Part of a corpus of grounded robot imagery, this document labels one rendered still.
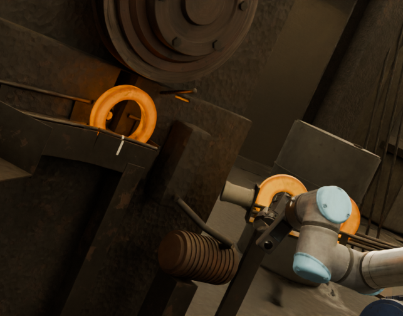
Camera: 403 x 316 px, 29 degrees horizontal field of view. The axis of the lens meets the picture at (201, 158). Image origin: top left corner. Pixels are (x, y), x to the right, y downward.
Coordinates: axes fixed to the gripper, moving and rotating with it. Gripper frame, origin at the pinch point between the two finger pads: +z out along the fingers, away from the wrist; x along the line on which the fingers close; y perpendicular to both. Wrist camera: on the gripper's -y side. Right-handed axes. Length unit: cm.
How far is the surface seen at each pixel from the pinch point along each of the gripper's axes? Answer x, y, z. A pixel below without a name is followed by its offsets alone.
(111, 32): 64, 11, -11
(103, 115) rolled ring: 51, -2, 2
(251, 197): 3.1, 9.6, 7.4
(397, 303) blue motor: -122, 63, 109
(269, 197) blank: -1.1, 12.8, 6.3
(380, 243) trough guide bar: -33.7, 19.1, -4.4
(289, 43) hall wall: -161, 514, 642
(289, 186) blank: -3.4, 17.9, 2.9
